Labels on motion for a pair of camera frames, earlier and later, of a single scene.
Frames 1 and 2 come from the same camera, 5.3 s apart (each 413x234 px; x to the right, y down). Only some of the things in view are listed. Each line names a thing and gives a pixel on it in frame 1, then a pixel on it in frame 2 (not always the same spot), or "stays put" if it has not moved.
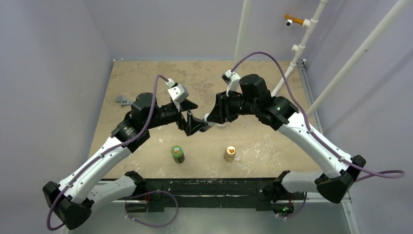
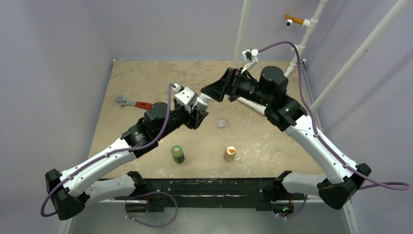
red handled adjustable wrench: [124, 101] stays put
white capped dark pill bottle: [207, 126] to [202, 102]
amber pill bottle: [230, 153] stays put
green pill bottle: [177, 152] stays put
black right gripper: [220, 108] to [231, 84]
